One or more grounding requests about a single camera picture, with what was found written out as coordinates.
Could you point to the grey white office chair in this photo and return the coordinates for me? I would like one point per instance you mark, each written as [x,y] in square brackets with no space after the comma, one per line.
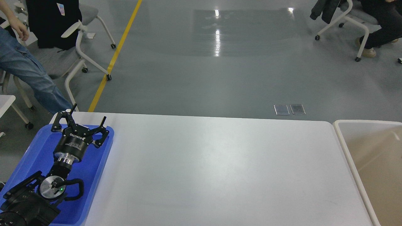
[62,65]

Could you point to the blue plastic tray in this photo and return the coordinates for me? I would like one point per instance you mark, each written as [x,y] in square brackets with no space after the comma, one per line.
[39,157]

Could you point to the right floor socket plate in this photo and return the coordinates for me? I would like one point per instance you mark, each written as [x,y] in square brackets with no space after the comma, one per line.
[297,109]

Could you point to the person in black clothes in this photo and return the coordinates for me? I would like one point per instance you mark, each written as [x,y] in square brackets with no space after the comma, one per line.
[389,17]

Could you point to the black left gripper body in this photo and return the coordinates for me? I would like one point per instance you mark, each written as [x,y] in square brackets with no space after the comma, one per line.
[73,144]

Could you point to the floor socket plate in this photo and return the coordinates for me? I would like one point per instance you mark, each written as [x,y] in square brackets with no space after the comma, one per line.
[297,109]
[281,110]

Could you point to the beige plastic bin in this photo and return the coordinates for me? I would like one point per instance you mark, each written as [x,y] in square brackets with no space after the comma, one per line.
[373,152]

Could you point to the dark grey hanging jacket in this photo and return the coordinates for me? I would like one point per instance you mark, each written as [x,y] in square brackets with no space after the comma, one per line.
[325,9]

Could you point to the white chair right background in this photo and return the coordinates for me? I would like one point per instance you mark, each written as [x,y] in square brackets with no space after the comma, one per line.
[352,11]

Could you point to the left floor socket plate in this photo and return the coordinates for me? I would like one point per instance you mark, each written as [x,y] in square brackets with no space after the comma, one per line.
[281,110]

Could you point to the bystander bare hand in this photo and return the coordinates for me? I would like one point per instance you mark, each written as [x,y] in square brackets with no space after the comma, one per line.
[19,27]

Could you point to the yellow floor tape line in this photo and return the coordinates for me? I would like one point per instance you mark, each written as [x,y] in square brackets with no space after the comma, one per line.
[115,56]

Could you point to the black jacket on chair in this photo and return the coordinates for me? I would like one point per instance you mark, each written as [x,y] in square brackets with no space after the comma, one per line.
[49,19]

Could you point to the person in blue jeans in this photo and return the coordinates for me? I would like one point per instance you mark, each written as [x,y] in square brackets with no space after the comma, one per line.
[17,60]

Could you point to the far grey office chair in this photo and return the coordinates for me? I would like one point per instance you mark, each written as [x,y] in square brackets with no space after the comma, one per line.
[89,13]

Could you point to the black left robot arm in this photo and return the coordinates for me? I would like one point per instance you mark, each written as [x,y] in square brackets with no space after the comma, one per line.
[55,182]

